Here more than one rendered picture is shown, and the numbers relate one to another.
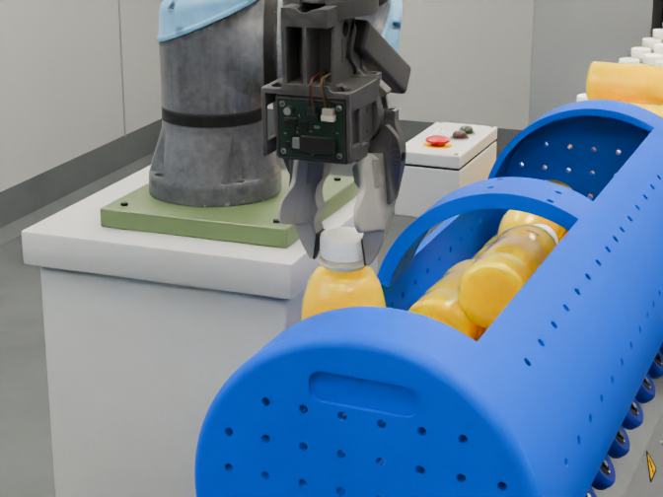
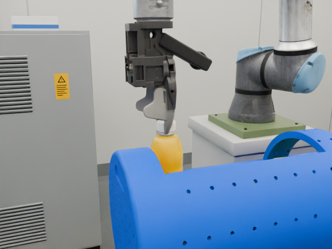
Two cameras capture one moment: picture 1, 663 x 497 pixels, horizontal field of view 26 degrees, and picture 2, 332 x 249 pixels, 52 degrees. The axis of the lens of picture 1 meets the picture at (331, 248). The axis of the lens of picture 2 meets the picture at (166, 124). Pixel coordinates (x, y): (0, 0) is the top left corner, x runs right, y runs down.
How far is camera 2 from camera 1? 0.85 m
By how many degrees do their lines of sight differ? 47
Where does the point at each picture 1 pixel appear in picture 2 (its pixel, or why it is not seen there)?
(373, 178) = (163, 99)
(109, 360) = (201, 162)
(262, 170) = (259, 112)
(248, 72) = (255, 76)
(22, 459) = not seen: hidden behind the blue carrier
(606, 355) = (275, 211)
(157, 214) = (218, 119)
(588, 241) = (318, 161)
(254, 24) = (260, 59)
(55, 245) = (192, 122)
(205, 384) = not seen: hidden behind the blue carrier
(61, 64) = not seen: outside the picture
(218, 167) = (241, 107)
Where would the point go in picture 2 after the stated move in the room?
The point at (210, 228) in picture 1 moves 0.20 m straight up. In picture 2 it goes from (227, 126) to (230, 61)
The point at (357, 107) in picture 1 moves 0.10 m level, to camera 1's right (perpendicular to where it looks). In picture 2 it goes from (140, 64) to (178, 69)
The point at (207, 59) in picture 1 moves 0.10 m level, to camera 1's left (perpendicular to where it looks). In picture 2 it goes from (243, 70) to (218, 67)
